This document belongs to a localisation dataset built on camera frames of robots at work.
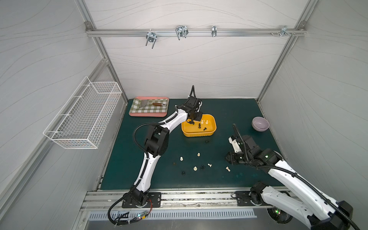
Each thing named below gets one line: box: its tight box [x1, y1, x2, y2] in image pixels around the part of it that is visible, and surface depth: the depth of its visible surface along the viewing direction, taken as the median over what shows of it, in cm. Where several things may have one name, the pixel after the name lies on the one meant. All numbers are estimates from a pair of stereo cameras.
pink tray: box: [128, 96, 170, 117], surface depth 114 cm
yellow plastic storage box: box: [181, 113, 218, 138], surface depth 104 cm
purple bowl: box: [251, 116, 270, 132], surface depth 103 cm
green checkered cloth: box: [129, 98, 169, 114], surface depth 117 cm
